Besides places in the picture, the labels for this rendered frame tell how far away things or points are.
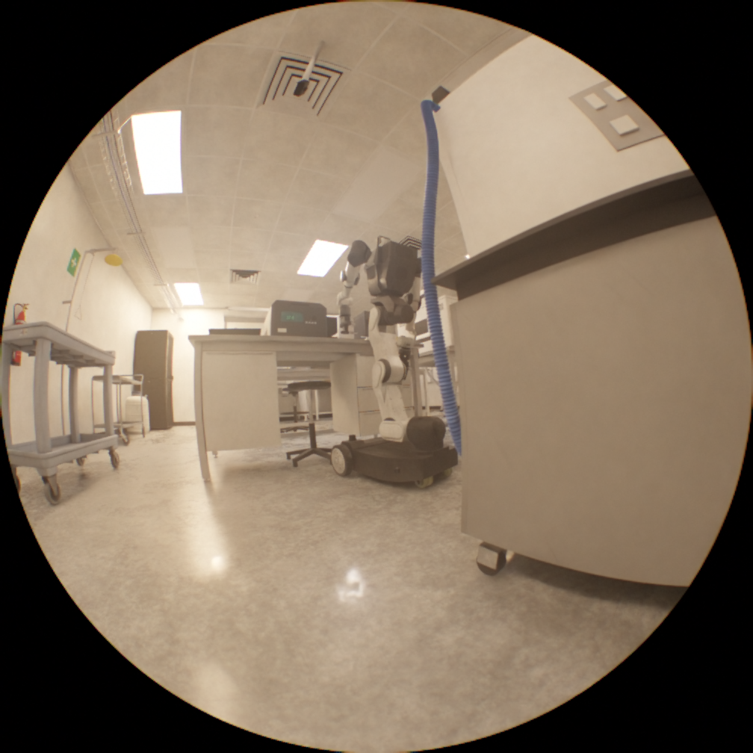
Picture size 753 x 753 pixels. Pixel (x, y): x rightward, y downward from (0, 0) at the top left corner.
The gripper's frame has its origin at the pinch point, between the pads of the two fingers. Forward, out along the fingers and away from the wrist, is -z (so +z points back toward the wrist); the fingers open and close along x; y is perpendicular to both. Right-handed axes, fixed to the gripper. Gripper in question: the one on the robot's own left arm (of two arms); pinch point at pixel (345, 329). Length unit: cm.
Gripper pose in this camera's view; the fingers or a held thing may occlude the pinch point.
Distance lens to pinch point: 195.0
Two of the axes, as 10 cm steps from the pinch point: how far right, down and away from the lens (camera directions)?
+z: -0.7, -9.9, 0.8
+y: 8.6, -0.2, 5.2
